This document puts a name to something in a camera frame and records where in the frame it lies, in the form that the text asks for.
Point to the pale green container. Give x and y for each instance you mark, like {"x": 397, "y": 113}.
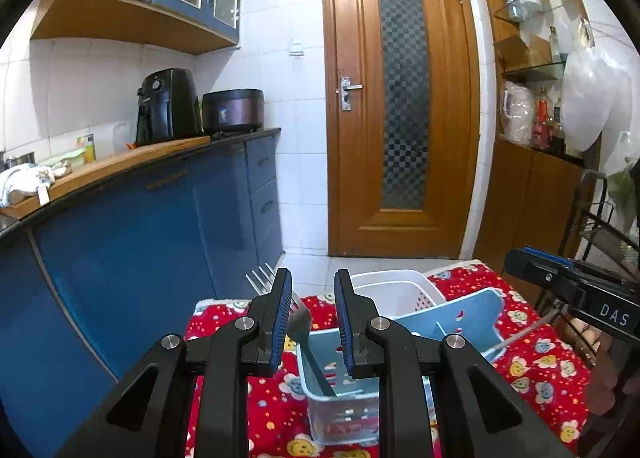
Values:
{"x": 62, "y": 160}

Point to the plastic bag of greens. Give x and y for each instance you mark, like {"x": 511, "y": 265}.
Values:
{"x": 622, "y": 183}

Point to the eggs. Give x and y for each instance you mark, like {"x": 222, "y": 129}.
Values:
{"x": 585, "y": 335}

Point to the wooden shelf cabinet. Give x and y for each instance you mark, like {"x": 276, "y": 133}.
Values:
{"x": 530, "y": 203}

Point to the light blue plastic utensil holder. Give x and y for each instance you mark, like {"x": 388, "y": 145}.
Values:
{"x": 465, "y": 318}

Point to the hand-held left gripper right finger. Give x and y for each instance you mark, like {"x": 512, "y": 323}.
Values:
{"x": 345, "y": 325}

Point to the metal fork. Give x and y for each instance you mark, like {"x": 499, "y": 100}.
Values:
{"x": 260, "y": 280}

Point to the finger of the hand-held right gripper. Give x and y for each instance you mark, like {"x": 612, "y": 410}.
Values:
{"x": 550, "y": 257}
{"x": 540, "y": 275}

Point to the red bottle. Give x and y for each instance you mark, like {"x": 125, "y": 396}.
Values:
{"x": 541, "y": 123}

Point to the clear glass bottle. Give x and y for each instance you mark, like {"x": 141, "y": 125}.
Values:
{"x": 554, "y": 45}

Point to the white light switch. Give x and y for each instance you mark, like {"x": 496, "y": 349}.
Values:
{"x": 296, "y": 48}

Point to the dark rice cooker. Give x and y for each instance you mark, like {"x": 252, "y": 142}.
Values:
{"x": 232, "y": 110}

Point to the black air fryer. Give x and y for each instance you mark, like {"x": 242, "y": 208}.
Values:
{"x": 167, "y": 108}

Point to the dark metal spoon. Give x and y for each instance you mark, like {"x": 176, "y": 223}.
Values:
{"x": 299, "y": 325}

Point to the white plastic basket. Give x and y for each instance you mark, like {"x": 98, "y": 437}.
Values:
{"x": 400, "y": 293}

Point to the white cloth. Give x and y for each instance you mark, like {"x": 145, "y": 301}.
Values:
{"x": 20, "y": 185}

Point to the wooden chopstick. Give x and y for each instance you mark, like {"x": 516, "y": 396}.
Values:
{"x": 520, "y": 334}

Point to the cardboard box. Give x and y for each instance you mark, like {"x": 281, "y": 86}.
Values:
{"x": 525, "y": 53}

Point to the red printed blanket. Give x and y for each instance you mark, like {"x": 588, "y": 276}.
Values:
{"x": 270, "y": 403}

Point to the glass jar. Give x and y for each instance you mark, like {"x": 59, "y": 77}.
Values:
{"x": 513, "y": 7}

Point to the wooden door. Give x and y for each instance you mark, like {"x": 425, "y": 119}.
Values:
{"x": 360, "y": 163}

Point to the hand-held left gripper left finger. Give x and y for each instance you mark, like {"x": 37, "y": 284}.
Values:
{"x": 283, "y": 318}

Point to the black metal rack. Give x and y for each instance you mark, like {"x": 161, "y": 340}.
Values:
{"x": 595, "y": 233}

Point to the blue base cabinet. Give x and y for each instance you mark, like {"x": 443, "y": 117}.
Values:
{"x": 125, "y": 248}

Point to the yellow carton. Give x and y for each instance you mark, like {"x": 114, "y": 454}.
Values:
{"x": 86, "y": 148}

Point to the white plastic bag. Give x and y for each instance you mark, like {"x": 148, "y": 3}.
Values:
{"x": 592, "y": 98}

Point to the metal pot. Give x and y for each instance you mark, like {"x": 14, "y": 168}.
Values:
{"x": 20, "y": 160}

